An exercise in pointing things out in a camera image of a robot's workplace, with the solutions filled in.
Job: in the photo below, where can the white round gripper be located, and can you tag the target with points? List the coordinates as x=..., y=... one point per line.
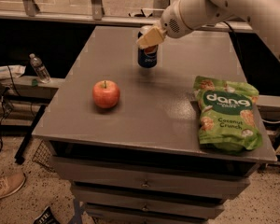
x=171, y=22

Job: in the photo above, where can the blue pepsi can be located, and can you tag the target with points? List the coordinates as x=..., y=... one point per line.
x=147, y=58

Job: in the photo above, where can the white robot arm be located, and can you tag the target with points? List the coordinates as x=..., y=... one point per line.
x=263, y=16

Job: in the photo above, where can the red apple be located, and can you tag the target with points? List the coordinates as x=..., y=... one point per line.
x=105, y=94

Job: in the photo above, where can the green dang coconut crunch bag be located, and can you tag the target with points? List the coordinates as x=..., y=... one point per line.
x=226, y=114

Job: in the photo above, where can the clear plastic water bottle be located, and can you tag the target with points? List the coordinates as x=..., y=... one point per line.
x=39, y=68

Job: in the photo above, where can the grey drawer cabinet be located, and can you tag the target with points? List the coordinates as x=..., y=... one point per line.
x=140, y=160

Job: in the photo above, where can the white crumpled cloth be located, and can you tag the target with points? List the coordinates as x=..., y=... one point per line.
x=10, y=71

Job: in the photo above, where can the black pole leaning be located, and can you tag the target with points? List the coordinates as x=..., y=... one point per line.
x=19, y=159

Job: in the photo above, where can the black snack packet on floor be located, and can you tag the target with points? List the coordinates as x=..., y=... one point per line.
x=46, y=217

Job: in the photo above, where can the tan sneaker shoe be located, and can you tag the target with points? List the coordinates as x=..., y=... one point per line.
x=11, y=184

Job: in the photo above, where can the wire mesh basket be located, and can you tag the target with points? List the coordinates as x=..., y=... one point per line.
x=41, y=157

